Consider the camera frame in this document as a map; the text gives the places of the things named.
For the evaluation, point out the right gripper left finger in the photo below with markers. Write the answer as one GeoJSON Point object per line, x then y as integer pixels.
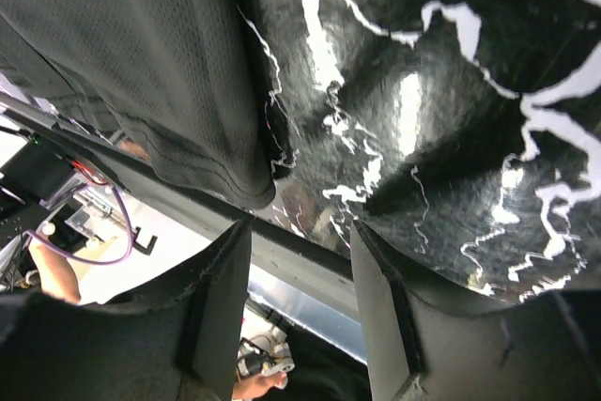
{"type": "Point", "coordinates": [176, 337]}

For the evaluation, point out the operator forearm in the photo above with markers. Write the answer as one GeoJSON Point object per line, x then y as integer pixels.
{"type": "Point", "coordinates": [57, 277]}

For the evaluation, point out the operator bare hand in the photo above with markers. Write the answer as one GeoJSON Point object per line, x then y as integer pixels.
{"type": "Point", "coordinates": [257, 386]}

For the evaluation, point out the black t-shirt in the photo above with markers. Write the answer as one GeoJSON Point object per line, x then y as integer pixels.
{"type": "Point", "coordinates": [172, 74]}

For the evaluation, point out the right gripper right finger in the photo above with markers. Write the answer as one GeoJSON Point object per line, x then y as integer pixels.
{"type": "Point", "coordinates": [428, 338]}

